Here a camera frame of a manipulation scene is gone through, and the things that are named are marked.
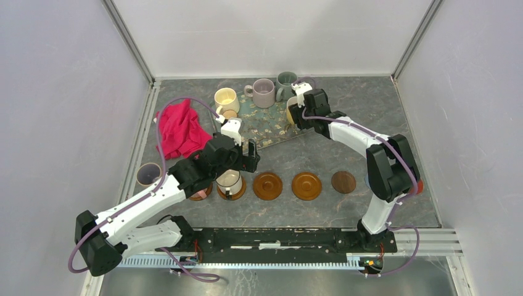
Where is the yellow mug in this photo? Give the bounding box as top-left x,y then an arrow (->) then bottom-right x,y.
286,96 -> 297,125

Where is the white black-rimmed mug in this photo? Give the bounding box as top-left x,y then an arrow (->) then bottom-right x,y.
216,170 -> 242,194

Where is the wooden coaster three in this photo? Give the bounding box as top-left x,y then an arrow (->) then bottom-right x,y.
189,184 -> 213,201

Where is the wooden coaster one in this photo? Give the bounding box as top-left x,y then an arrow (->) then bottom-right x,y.
216,176 -> 247,201

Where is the green mug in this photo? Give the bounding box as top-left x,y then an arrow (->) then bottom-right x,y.
276,72 -> 298,102

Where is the wooden coaster two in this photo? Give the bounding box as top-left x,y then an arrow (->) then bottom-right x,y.
252,172 -> 283,200

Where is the cream mug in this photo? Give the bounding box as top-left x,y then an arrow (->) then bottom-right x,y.
214,88 -> 240,115

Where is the lilac mug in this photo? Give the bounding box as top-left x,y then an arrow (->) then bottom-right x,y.
244,78 -> 276,109

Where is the wooden coaster five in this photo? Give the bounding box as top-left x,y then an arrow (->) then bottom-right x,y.
291,172 -> 323,201

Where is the dark walnut coaster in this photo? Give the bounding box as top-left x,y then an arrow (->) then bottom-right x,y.
331,171 -> 356,194

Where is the beige pink-handled mug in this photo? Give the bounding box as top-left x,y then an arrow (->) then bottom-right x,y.
136,162 -> 163,187

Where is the red round coaster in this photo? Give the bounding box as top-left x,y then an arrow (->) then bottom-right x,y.
416,179 -> 424,194

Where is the pink mug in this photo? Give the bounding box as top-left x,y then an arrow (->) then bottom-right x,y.
195,188 -> 208,199

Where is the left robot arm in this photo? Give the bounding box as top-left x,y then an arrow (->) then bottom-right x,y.
68,133 -> 260,276

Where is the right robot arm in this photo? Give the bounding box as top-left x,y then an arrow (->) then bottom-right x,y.
289,83 -> 420,252

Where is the small orange cup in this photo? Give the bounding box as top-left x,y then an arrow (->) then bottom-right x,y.
223,110 -> 237,120

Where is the red cloth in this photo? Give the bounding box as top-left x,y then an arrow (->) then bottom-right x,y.
156,99 -> 212,160

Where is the floral serving tray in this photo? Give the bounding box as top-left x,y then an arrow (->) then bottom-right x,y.
212,79 -> 305,148

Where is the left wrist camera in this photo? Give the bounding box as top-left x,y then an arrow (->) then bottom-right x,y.
215,115 -> 242,146

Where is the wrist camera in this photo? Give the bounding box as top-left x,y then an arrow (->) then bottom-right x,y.
215,115 -> 242,146
291,82 -> 313,107

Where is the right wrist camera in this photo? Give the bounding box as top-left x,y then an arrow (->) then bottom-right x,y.
291,82 -> 313,107

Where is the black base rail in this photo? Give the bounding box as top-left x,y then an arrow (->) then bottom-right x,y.
168,228 -> 398,264

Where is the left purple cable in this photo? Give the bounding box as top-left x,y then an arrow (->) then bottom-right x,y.
67,96 -> 226,274

